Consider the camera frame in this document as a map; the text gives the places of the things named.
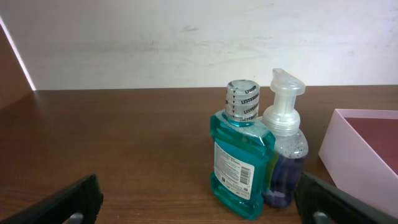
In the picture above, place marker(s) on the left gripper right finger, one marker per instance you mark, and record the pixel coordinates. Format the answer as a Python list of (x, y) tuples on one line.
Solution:
[(319, 202)]

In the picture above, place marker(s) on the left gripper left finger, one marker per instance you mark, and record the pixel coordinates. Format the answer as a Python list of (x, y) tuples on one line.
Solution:
[(80, 201)]

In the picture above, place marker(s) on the white cardboard box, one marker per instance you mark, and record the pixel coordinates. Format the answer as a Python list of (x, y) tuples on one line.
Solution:
[(359, 152)]

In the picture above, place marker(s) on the clear foam soap bottle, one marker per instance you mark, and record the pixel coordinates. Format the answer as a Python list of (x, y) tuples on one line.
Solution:
[(291, 146)]

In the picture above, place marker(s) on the teal mouthwash bottle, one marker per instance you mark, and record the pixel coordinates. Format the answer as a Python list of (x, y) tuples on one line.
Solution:
[(243, 146)]

